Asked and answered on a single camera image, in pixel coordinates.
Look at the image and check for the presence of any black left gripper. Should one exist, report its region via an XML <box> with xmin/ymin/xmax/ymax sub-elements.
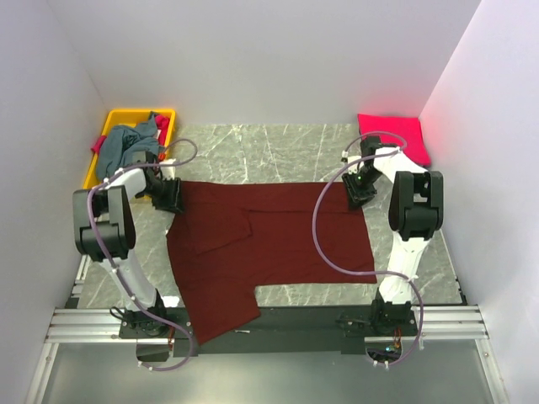
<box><xmin>140</xmin><ymin>176</ymin><xmax>185</xmax><ymax>214</ymax></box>

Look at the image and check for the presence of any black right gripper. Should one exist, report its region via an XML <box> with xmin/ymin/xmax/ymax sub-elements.
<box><xmin>342</xmin><ymin>167</ymin><xmax>382</xmax><ymax>211</ymax></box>

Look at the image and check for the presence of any dark red t-shirt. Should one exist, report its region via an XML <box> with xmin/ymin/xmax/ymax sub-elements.
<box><xmin>167</xmin><ymin>181</ymin><xmax>376</xmax><ymax>342</ymax></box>

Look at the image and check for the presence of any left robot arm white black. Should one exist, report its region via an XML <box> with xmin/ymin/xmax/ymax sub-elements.
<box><xmin>72</xmin><ymin>151</ymin><xmax>184</xmax><ymax>338</ymax></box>

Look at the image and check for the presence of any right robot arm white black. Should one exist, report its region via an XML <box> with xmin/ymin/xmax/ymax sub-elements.
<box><xmin>339</xmin><ymin>131</ymin><xmax>444</xmax><ymax>336</ymax></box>

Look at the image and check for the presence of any grey-blue crumpled t-shirt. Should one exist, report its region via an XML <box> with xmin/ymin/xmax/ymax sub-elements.
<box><xmin>95</xmin><ymin>114</ymin><xmax>161</xmax><ymax>181</ymax></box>

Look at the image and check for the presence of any folded pink t-shirt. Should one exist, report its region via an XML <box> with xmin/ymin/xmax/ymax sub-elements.
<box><xmin>357</xmin><ymin>114</ymin><xmax>431</xmax><ymax>167</ymax></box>

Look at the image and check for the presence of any pink cloth in bin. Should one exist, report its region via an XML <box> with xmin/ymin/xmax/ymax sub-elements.
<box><xmin>91</xmin><ymin>110</ymin><xmax>173</xmax><ymax>155</ymax></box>

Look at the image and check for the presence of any yellow plastic bin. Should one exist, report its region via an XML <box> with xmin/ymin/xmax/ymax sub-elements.
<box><xmin>83</xmin><ymin>108</ymin><xmax>177</xmax><ymax>189</ymax></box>

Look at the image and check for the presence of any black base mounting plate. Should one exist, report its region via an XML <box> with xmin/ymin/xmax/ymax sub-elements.
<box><xmin>117</xmin><ymin>306</ymin><xmax>420</xmax><ymax>363</ymax></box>

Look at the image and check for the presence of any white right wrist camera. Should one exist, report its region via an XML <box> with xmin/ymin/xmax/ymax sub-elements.
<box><xmin>341</xmin><ymin>151</ymin><xmax>361</xmax><ymax>175</ymax></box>

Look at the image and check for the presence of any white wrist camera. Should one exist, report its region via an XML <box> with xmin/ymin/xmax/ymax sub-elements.
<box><xmin>159</xmin><ymin>158</ymin><xmax>177</xmax><ymax>180</ymax></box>
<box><xmin>341</xmin><ymin>151</ymin><xmax>361</xmax><ymax>175</ymax></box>

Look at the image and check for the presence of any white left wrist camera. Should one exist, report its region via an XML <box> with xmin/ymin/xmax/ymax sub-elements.
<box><xmin>159</xmin><ymin>158</ymin><xmax>177</xmax><ymax>180</ymax></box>

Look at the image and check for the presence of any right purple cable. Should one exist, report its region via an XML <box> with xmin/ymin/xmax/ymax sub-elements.
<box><xmin>311</xmin><ymin>131</ymin><xmax>424</xmax><ymax>371</ymax></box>

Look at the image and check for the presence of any purple cable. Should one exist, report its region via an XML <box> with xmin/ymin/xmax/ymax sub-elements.
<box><xmin>311</xmin><ymin>131</ymin><xmax>424</xmax><ymax>371</ymax></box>
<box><xmin>86</xmin><ymin>138</ymin><xmax>199</xmax><ymax>372</ymax></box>

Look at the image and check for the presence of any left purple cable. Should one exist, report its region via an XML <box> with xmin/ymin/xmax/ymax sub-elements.
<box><xmin>86</xmin><ymin>138</ymin><xmax>199</xmax><ymax>372</ymax></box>

